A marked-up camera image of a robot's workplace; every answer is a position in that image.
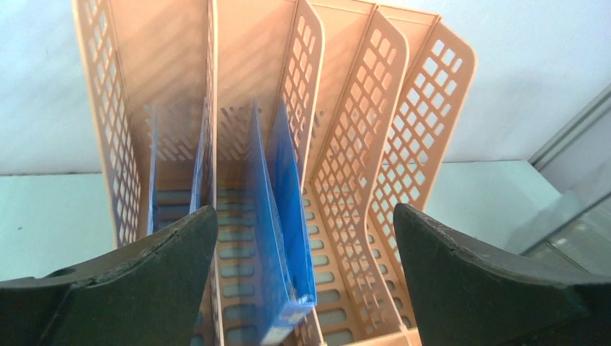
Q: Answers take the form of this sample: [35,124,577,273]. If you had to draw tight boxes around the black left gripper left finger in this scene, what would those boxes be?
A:
[1,205,219,345]

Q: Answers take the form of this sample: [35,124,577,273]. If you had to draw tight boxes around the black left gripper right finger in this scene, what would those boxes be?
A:
[393,203,610,345]

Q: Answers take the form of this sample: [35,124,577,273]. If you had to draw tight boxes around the blue folder top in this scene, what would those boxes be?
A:
[144,101,212,236]

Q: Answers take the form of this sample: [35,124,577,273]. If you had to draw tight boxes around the blue folder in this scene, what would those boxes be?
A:
[245,102,317,345]
[144,101,212,236]

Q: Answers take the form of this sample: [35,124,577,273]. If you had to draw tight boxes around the clear plastic drawer cabinet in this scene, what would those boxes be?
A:
[503,192,610,276]

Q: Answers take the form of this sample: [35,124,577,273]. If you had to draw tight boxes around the orange plastic file organizer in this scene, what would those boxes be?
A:
[71,1,477,345]

